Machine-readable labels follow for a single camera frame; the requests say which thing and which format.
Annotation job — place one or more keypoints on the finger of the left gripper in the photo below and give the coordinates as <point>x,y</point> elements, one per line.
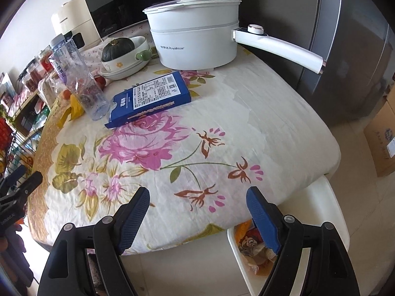
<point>12,179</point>
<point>27,187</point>

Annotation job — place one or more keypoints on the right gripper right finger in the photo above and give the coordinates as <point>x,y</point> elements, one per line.
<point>329,270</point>

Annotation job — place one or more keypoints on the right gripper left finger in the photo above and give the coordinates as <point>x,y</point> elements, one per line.
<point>67,270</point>

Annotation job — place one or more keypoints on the white nut snack packet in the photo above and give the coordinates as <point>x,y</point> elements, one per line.
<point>261,260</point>

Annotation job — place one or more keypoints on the orange peel piece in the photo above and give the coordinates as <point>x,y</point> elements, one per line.
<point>241,229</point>

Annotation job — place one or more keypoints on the yellow wrapper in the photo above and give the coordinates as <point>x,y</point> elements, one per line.
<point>73,112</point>

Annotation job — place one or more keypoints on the clear plastic water bottle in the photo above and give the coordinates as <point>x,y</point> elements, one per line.
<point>75,75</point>

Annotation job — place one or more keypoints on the blue box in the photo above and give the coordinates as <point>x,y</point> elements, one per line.
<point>151,97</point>

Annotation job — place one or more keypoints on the white trash bin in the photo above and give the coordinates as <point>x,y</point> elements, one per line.
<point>313,205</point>

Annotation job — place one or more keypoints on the person left hand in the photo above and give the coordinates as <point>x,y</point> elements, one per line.
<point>4,243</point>

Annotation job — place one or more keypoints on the small orange tangerine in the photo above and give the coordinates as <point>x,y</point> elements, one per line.
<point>66,94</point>

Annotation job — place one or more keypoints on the lower cardboard box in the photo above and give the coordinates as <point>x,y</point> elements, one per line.
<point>379,134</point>

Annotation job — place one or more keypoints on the white bowl with squash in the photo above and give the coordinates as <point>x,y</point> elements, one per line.
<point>129,63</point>

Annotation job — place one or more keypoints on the floral tablecloth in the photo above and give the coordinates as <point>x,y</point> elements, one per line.
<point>245,126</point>

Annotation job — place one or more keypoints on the dark green squash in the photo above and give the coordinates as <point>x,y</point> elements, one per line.
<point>117,48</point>

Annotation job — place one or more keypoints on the cream air fryer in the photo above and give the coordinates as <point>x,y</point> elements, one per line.
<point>73,20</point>

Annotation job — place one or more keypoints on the white electric cooking pot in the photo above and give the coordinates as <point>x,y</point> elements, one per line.
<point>204,34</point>

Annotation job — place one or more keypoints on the grey refrigerator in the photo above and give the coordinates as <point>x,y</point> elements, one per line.
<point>352,36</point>

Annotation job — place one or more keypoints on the black wire rack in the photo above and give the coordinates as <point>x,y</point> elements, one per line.
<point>16,151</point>

